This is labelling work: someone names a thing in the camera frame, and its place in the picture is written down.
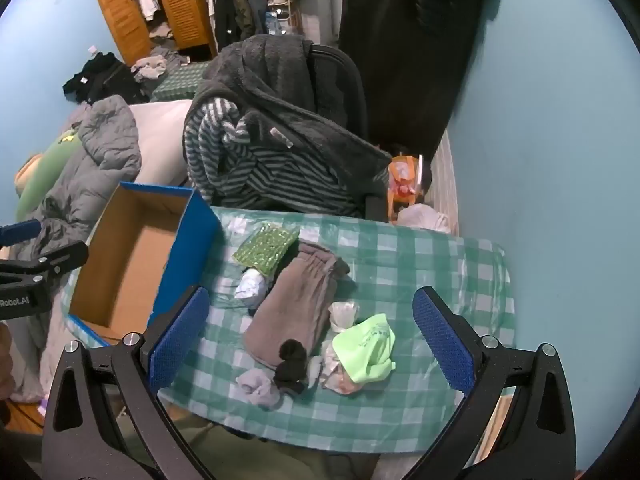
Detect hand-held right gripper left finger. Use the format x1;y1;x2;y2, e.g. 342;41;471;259
41;285;221;480

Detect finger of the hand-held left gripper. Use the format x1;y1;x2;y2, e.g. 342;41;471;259
0;219;43;248
0;240;90;286

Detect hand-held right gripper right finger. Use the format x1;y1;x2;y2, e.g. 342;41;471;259
400;285;583;480

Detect blue cardboard box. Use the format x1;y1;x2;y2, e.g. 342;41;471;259
67;182;223;348

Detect neon green cloth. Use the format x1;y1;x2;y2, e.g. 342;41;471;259
332;312;397;385

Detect white blue plastic bag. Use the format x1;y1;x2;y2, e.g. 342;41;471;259
234;267;273;308

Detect bag with pink contents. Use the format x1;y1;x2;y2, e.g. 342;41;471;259
320;340;363;397

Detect green sequin pouch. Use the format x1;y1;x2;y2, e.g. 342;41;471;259
232;222;301;277

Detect grey white bag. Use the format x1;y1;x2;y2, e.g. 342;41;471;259
306;355;327;391

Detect light grey garment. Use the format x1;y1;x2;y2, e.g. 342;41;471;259
9;310;67;403

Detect green plush pillow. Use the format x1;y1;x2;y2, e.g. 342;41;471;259
14;130;83;221

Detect grey sock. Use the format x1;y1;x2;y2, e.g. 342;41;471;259
235;367;283;411

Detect black sock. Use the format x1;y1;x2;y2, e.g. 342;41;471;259
272;339;310;395

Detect grey puffer jacket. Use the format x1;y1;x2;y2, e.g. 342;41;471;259
30;95;143;266

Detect white ribbed panel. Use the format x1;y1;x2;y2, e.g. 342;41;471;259
429;130;461;237

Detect person's olive trousers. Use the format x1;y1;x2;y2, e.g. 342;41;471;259
165;417;401;480

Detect pale pink bedding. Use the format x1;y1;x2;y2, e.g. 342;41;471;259
127;100;196;191

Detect orange bag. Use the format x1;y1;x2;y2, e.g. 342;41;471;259
386;155;433;222

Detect pile of black clothes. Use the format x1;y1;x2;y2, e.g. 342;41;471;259
62;51;151;106

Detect grey striped garment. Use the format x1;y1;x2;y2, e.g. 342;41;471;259
184;97;371;218

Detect pile of grey clothes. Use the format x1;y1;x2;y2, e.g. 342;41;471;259
131;47;183;83

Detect dark green checkered tablecloth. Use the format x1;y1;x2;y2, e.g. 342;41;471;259
150;60;211;103

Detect dark grey fleece robe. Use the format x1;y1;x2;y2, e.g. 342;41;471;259
190;35;391;211

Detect wooden louvred wardrobe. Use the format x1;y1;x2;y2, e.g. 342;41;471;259
89;0;218;61

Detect black office chair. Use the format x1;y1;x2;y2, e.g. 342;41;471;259
305;42;396;221

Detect large black hanging jacket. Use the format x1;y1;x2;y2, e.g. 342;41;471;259
337;0;501;156

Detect hanging dark coats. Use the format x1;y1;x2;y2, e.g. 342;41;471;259
202;0;271;55

